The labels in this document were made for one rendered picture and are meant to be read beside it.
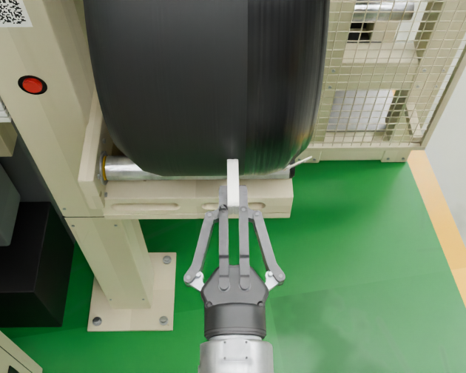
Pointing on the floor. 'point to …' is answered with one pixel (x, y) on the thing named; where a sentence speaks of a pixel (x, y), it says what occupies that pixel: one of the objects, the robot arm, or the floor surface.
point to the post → (66, 138)
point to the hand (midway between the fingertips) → (233, 186)
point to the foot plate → (166, 303)
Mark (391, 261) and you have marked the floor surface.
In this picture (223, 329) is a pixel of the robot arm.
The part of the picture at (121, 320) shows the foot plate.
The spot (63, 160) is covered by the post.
